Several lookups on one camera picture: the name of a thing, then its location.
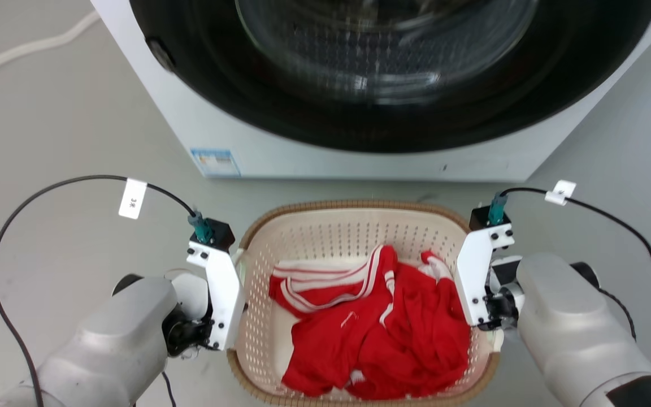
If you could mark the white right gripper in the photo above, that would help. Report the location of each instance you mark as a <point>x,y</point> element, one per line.
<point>471,277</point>

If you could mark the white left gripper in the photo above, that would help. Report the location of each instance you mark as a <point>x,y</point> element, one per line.
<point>225,294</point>

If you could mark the beige perforated laundry basket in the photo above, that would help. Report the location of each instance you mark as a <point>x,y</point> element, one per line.
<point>325,232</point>

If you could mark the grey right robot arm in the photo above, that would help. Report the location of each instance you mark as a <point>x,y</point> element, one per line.
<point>568,328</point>

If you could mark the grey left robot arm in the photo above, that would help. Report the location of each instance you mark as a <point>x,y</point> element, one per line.
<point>111,345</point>

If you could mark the red garment with white stripes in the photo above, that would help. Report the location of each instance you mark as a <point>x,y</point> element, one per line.
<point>393,333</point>

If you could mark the blue energy label sticker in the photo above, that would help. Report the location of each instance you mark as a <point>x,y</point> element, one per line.
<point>216,162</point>

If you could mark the white front-load washing machine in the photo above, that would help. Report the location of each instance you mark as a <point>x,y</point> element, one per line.
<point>303,152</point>

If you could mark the dark round washing machine door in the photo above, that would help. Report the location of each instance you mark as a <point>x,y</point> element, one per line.
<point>201,73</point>

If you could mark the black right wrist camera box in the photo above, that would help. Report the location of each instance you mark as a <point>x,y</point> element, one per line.
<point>486,216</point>

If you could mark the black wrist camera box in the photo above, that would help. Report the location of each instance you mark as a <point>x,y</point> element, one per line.
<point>486,216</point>
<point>218,230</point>

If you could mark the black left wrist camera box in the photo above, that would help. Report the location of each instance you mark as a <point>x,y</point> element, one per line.
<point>218,230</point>

